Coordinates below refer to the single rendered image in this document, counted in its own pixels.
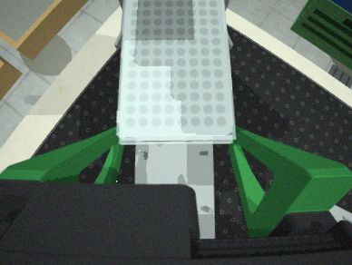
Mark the pale grey multiwell plate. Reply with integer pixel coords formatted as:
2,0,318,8
116,0,236,145

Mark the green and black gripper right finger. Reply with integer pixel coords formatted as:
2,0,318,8
228,125,352,237

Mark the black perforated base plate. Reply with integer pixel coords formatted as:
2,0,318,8
31,25,352,239

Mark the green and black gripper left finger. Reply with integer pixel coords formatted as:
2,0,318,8
0,126,124,183

